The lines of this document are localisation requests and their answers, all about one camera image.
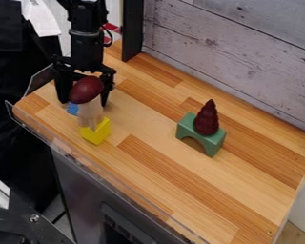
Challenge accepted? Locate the blue triangle block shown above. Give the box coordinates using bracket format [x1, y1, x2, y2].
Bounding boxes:
[66, 101, 80, 117]

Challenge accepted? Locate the wooden cylinder block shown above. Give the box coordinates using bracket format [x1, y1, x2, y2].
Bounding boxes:
[75, 96, 106, 132]

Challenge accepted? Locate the green arch block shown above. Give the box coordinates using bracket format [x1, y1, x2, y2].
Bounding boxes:
[173, 112, 228, 158]

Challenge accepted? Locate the dark red cone block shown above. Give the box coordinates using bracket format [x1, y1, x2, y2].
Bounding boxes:
[192, 98, 222, 137]

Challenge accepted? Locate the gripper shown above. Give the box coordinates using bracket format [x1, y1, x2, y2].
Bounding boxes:
[49, 29, 118, 108]

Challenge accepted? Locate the yellow cube block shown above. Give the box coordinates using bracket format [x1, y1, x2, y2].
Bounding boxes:
[78, 116, 113, 147]

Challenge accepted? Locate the dark red egg block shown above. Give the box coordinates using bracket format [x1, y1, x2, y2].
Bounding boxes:
[67, 75, 106, 105]

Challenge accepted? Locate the black post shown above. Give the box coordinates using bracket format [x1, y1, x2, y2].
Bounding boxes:
[120, 0, 145, 63]

